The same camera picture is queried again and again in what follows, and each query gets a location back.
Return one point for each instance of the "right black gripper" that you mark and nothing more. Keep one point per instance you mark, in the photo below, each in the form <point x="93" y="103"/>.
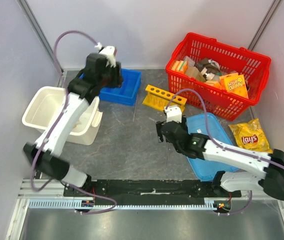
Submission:
<point x="164" y="130"/>

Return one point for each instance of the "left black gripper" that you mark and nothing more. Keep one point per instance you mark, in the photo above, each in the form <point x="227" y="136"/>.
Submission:
<point x="117" y="74"/>

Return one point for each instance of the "yellow Lays chips bag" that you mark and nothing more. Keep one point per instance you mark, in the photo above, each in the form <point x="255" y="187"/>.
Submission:
<point x="250" y="136"/>

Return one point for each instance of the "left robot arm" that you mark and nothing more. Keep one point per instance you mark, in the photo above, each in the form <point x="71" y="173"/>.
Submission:
<point x="101" y="70"/>

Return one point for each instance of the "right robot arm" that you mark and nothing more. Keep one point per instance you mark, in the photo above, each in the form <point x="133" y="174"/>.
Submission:
<point x="259" y="170"/>

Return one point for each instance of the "blue divided plastic tray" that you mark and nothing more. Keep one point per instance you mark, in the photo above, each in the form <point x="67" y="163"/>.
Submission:
<point x="127" y="93"/>

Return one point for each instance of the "clear glass test tube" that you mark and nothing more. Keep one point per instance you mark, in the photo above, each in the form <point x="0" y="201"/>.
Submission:
<point x="167" y="156"/>

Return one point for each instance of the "yellow test tube rack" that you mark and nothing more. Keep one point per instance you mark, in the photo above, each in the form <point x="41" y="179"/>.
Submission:
<point x="158" y="99"/>

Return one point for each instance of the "light blue plastic lid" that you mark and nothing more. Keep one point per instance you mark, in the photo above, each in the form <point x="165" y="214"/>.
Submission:
<point x="205" y="170"/>

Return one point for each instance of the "orange green sponge pack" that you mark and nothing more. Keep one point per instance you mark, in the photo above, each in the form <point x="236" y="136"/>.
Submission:
<point x="180" y="66"/>

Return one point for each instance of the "white plastic tub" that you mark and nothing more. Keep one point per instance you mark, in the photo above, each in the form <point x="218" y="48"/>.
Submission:
<point x="47" y="104"/>

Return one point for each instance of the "red shopping basket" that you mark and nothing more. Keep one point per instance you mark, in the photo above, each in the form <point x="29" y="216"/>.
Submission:
<point x="255" y="68"/>

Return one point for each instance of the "orange Scrub Daddy package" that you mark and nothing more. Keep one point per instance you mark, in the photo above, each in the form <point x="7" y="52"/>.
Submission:
<point x="234" y="83"/>

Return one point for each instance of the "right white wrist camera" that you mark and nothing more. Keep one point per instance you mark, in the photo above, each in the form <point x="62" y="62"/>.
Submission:
<point x="173" y="114"/>

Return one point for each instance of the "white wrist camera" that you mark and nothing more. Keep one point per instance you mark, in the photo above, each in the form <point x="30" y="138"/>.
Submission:
<point x="109" y="52"/>
<point x="173" y="114"/>

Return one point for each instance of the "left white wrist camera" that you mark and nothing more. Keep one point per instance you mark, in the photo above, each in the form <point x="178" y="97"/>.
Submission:
<point x="109" y="52"/>

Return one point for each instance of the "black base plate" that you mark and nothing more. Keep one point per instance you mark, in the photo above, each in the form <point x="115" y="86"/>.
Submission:
<point x="157" y="192"/>

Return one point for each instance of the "white cable duct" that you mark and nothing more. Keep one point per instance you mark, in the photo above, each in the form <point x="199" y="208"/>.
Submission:
<point x="81" y="204"/>

